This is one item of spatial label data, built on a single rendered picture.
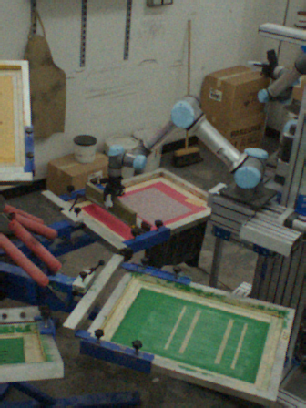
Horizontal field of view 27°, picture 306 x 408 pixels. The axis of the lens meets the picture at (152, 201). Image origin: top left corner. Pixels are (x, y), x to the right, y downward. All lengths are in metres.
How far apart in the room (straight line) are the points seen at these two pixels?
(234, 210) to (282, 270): 0.47
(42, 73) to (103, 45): 0.67
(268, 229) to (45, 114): 2.78
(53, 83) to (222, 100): 1.91
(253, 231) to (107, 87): 3.02
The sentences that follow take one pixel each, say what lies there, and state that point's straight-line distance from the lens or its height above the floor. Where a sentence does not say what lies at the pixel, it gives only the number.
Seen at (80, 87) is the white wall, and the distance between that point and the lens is 5.65.
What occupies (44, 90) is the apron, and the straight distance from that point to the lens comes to 5.35.
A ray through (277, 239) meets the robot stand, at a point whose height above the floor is 1.17.
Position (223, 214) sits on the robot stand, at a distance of 3.33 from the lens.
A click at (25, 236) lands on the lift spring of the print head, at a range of 2.91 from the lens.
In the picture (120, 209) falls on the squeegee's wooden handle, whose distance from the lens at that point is 3.33.
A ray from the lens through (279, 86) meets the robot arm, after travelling 3.66.
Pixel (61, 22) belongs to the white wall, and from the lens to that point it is 5.37.
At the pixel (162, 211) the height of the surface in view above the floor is 0.96.
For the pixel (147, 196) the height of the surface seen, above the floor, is 0.96.
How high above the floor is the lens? 2.73
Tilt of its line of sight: 29 degrees down
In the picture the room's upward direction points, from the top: 6 degrees clockwise
